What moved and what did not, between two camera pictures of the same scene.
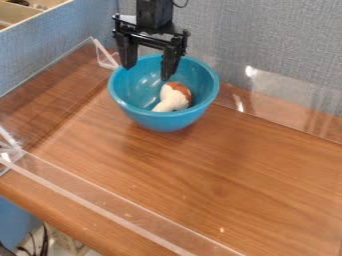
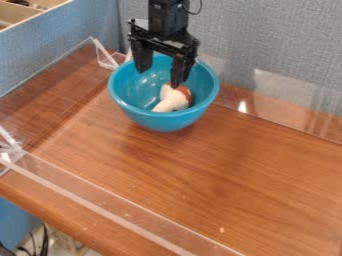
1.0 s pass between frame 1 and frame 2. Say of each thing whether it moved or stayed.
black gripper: moved
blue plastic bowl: stayed
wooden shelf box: stayed
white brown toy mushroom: stayed
